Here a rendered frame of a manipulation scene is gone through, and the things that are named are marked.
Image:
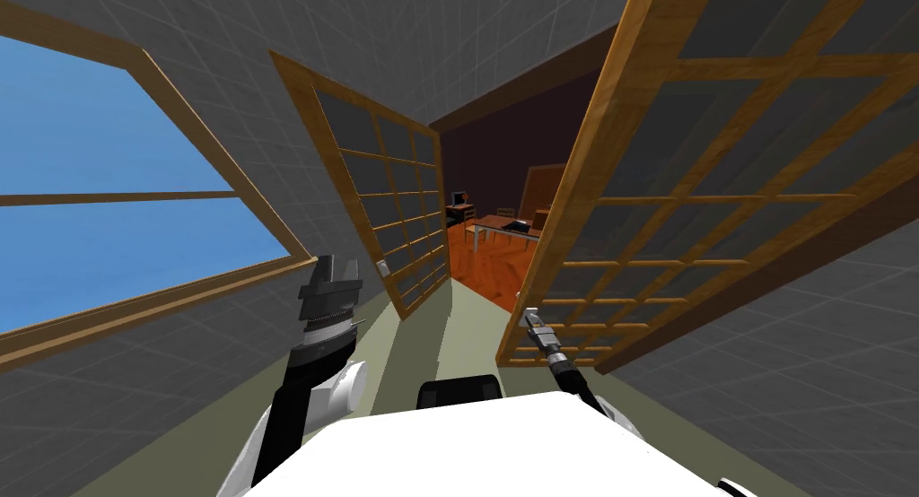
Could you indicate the dark desk with monitor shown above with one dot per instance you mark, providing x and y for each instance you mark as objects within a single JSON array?
[{"x": 459, "y": 208}]

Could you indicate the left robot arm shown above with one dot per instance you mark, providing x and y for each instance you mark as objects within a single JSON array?
[{"x": 300, "y": 400}]

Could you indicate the wooden lattice door leaf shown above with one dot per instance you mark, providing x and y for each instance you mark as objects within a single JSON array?
[
  {"x": 624, "y": 116},
  {"x": 391, "y": 210}
]

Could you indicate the brown dining table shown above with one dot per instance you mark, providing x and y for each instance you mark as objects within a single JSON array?
[{"x": 502, "y": 226}]

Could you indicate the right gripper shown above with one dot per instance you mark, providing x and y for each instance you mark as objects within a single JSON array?
[{"x": 546, "y": 338}]

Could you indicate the wooden framed window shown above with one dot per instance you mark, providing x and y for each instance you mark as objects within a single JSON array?
[{"x": 108, "y": 174}]

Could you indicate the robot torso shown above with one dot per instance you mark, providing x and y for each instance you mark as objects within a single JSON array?
[{"x": 474, "y": 454}]

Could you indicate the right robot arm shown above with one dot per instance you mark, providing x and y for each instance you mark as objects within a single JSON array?
[{"x": 574, "y": 382}]

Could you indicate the wooden chair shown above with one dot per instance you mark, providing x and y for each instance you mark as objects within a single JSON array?
[{"x": 505, "y": 212}]

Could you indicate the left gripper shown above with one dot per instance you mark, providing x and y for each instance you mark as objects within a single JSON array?
[{"x": 329, "y": 302}]

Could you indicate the brown wooden panel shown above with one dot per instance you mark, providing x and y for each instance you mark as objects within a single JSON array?
[{"x": 542, "y": 188}]

